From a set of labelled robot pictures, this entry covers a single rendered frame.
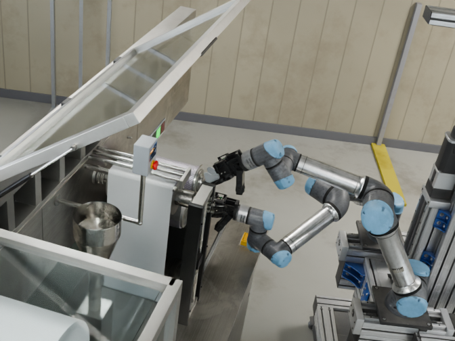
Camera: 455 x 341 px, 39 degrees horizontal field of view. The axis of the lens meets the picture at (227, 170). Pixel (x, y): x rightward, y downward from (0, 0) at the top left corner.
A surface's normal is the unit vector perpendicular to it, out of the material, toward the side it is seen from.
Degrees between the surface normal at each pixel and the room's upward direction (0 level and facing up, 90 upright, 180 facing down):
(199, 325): 0
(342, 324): 0
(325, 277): 0
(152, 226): 90
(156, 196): 90
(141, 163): 90
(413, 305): 96
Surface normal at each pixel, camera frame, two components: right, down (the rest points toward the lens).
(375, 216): -0.31, 0.36
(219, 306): 0.13, -0.84
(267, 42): -0.03, 0.52
